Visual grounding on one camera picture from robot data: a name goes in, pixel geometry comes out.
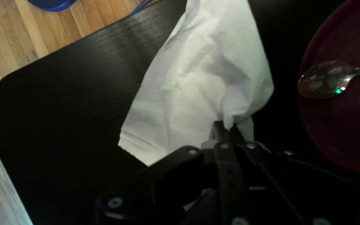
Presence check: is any blue round object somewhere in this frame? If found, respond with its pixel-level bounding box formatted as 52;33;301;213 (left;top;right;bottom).
26;0;80;13

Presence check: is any white tissue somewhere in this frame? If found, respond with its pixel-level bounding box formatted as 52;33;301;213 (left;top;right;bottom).
117;0;275;168

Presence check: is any purple plate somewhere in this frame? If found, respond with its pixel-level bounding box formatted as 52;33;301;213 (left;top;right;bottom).
297;0;360;183

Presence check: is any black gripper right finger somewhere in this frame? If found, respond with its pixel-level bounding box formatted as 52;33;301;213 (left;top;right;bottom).
229;124;360;225

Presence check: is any metal spoon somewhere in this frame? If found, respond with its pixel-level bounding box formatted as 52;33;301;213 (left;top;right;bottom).
296;61;360;101

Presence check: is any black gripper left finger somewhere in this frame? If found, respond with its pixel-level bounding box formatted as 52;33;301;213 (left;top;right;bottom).
149;121;249;225

